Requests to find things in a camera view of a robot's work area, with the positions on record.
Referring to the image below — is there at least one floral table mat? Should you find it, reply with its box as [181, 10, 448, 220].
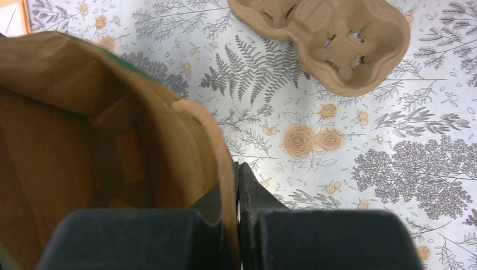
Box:
[28, 1, 476, 269]

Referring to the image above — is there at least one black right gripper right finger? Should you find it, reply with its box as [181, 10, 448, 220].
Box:
[237, 163, 423, 269]

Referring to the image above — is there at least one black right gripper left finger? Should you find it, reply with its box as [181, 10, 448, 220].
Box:
[35, 178, 239, 270]

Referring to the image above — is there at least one green paper bag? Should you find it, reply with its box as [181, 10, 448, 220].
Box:
[1, 31, 241, 269]

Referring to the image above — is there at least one cardboard cup carrier tray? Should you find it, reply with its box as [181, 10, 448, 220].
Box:
[228, 0, 411, 97]

